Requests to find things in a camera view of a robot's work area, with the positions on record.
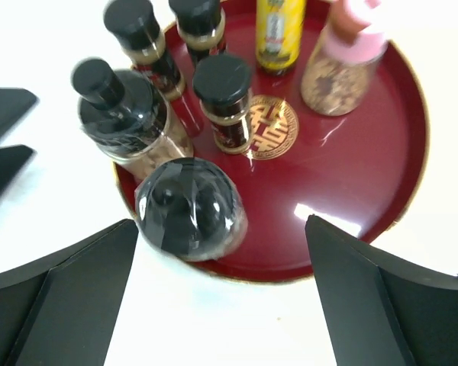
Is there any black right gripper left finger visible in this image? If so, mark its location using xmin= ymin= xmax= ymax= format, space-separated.
xmin=0 ymin=220 xmax=138 ymax=365

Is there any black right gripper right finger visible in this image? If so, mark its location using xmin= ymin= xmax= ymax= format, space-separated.
xmin=305 ymin=215 xmax=458 ymax=365

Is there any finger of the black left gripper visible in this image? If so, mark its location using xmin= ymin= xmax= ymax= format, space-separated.
xmin=0 ymin=144 xmax=36 ymax=198
xmin=0 ymin=88 xmax=38 ymax=139

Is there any black knob lid glass jar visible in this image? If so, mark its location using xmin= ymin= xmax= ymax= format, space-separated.
xmin=135 ymin=157 xmax=248 ymax=262
xmin=71 ymin=57 xmax=195 ymax=181

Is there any black cap spice bottle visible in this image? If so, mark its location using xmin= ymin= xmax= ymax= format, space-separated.
xmin=103 ymin=0 xmax=185 ymax=101
xmin=192 ymin=53 xmax=253 ymax=155
xmin=169 ymin=0 xmax=227 ymax=67

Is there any pink lid glass jar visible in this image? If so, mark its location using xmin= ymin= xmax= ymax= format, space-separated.
xmin=301 ymin=1 xmax=389 ymax=117

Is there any yellow label oil bottle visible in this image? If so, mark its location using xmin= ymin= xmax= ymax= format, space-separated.
xmin=255 ymin=0 xmax=307 ymax=75

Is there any round red lacquer tray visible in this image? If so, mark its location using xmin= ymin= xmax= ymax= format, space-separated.
xmin=111 ymin=0 xmax=431 ymax=284

